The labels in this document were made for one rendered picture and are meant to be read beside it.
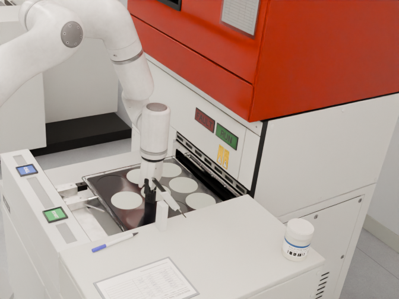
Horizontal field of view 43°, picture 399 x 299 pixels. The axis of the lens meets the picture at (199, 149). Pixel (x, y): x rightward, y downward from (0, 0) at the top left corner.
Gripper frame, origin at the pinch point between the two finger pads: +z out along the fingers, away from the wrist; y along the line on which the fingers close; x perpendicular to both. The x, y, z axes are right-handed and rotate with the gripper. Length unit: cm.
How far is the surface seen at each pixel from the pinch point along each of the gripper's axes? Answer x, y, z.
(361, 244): 93, -130, 92
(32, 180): -34.8, 11.4, -3.6
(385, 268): 106, -113, 92
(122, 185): -11.6, -4.9, 2.1
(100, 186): -18.2, -1.6, 2.1
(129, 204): -5.4, 4.0, 2.0
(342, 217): 66, -48, 22
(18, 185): -36.9, 15.9, -4.0
